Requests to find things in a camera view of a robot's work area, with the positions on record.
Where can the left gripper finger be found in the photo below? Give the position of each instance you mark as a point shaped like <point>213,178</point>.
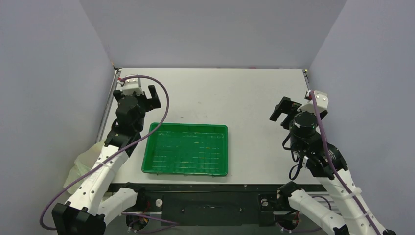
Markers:
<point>118,95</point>
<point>154,101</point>

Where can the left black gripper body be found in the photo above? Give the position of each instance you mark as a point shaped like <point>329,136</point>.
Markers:
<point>145,106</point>

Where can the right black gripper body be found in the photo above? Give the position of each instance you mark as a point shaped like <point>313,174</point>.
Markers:
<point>289,109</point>

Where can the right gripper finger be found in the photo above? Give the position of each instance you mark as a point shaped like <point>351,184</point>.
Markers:
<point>285,106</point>
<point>323,114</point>

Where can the translucent pale green plastic bag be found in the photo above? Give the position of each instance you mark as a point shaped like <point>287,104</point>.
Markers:
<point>84,163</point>

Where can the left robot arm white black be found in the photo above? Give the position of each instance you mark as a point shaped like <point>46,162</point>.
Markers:
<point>85,213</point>

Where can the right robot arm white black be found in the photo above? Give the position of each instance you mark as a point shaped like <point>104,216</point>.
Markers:
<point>310,150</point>

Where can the green plastic tray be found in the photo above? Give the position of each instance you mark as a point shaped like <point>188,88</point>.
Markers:
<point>186,149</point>

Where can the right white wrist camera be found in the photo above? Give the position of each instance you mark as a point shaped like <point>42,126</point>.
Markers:
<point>321,102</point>

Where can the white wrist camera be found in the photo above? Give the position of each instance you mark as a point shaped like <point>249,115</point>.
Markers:
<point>321,102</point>
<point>131,86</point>

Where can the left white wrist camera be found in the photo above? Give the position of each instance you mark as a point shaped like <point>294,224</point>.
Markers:
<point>131,86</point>

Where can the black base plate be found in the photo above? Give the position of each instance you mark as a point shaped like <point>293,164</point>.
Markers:
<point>208,204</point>

